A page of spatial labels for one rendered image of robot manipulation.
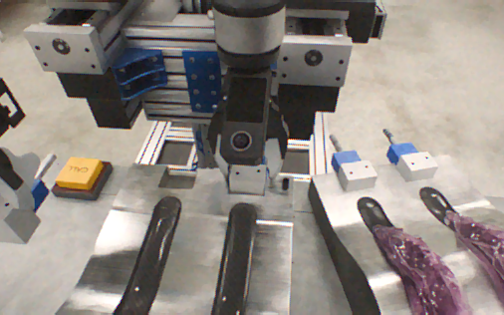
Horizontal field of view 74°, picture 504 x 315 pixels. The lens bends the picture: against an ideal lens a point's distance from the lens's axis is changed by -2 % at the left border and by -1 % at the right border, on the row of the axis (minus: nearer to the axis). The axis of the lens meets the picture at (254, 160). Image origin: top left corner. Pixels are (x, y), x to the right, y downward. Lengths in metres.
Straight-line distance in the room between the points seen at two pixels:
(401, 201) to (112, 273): 0.43
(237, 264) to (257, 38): 0.27
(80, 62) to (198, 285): 0.53
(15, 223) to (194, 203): 0.22
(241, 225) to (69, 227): 0.31
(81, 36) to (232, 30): 0.45
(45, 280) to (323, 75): 0.58
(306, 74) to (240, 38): 0.34
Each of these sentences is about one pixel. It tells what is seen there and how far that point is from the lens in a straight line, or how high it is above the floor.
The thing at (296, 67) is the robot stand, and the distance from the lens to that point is 0.67.
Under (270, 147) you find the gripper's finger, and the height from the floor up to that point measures 0.97.
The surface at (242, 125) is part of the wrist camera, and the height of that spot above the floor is 1.05.
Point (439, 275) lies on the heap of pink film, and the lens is 0.44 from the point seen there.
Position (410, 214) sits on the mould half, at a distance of 0.57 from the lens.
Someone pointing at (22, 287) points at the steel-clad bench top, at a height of 0.80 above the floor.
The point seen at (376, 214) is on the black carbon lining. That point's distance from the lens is 0.56.
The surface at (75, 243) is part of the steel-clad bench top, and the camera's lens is 0.63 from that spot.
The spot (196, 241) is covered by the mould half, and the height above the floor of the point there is 0.89.
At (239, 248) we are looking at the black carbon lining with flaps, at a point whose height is 0.88.
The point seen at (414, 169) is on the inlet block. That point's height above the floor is 0.88.
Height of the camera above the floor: 1.28
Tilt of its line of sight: 46 degrees down
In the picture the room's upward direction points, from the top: straight up
